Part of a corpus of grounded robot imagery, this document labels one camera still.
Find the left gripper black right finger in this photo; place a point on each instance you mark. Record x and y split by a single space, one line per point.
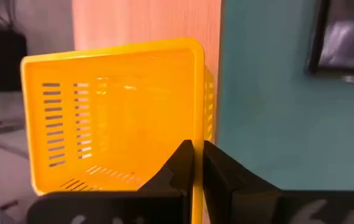
242 202

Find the yellow plastic basket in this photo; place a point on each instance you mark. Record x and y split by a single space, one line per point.
117 124

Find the black framed panel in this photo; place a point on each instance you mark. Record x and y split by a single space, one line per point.
344 40

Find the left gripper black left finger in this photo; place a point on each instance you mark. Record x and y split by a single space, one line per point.
170 205

